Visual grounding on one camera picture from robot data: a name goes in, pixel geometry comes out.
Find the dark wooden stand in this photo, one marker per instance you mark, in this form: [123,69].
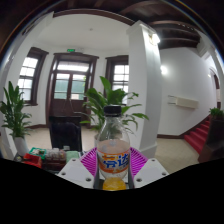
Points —
[215,140]

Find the green notebook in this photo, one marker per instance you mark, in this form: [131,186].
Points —
[72,156]

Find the glowing wall lamp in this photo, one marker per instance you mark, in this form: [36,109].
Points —
[163,69]

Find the clear orange soda bottle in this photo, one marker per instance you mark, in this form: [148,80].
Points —
[113,156]

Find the red plastic box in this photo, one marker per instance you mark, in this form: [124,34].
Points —
[32,160]

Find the green exit sign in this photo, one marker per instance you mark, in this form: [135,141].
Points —
[71,50]

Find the brown tray of small jars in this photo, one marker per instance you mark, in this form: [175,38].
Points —
[55,156]

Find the black chair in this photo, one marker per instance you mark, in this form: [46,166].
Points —
[65,133]

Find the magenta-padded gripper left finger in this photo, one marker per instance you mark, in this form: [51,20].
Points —
[88,161]

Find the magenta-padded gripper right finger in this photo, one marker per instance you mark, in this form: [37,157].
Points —
[138,163]

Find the dark wooden framed window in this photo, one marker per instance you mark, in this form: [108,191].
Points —
[120,75]
[28,71]

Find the leafy plant in white pot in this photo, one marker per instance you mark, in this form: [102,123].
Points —
[20,146]
[111,98]

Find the green box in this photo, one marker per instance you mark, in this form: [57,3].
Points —
[37,152]

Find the dark wooden glazed double door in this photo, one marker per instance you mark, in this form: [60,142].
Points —
[71,86]

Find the small green plant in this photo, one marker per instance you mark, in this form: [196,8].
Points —
[216,113]

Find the red carpeted staircase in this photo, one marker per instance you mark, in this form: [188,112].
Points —
[198,136]

